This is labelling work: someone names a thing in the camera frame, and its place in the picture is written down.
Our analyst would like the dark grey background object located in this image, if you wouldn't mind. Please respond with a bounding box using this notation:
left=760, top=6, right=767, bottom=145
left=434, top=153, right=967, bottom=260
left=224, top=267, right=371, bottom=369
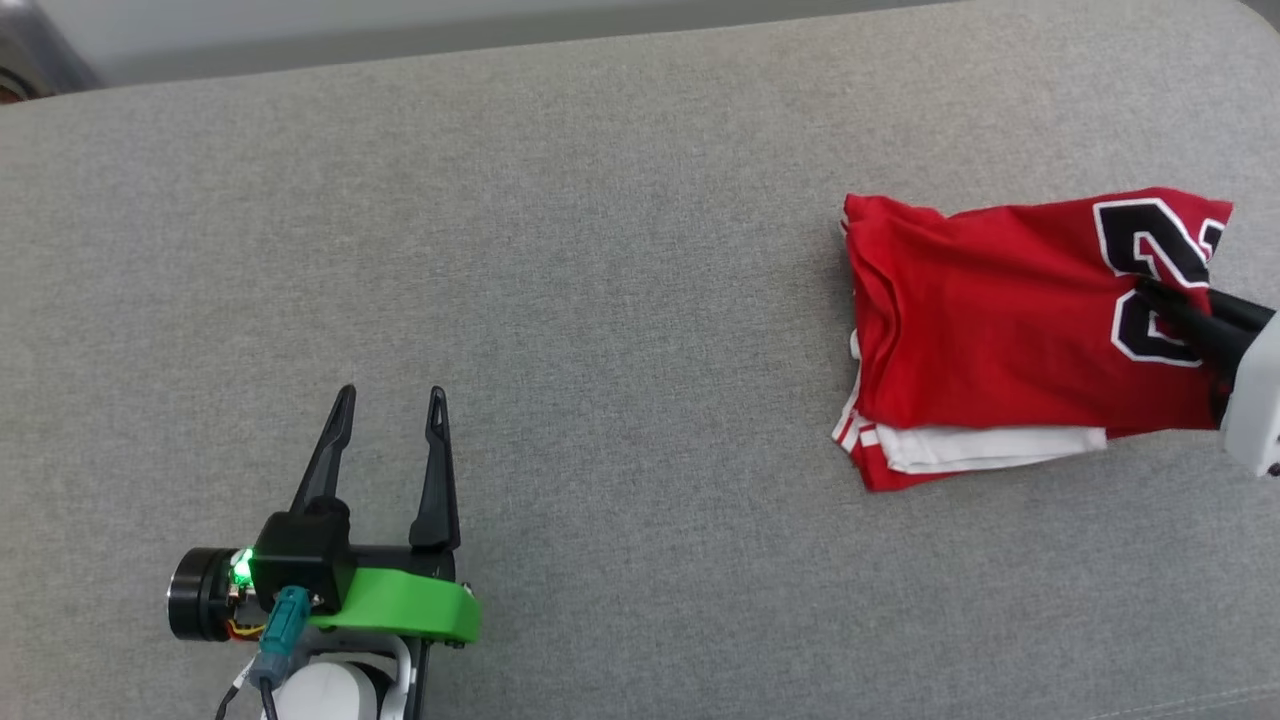
left=0, top=0, right=103, bottom=103

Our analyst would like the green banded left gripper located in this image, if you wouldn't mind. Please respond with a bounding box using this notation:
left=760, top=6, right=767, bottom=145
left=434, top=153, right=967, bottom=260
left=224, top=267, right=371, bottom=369
left=167, top=384, right=482, bottom=646

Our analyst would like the red and white jersey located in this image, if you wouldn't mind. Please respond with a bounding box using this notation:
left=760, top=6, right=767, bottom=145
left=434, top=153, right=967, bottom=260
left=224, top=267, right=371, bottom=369
left=830, top=186, right=1234, bottom=494

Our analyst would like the teal left cable connector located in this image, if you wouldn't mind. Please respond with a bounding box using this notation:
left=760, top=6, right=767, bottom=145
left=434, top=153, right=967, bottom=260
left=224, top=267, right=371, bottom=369
left=248, top=586, right=312, bottom=693

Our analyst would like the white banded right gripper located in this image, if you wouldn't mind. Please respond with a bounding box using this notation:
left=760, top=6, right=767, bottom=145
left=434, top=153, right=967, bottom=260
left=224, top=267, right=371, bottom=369
left=1135, top=277, right=1280, bottom=480

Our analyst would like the thin black cable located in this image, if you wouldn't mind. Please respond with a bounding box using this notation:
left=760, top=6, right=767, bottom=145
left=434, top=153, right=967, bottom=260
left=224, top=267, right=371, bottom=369
left=214, top=672, right=283, bottom=720

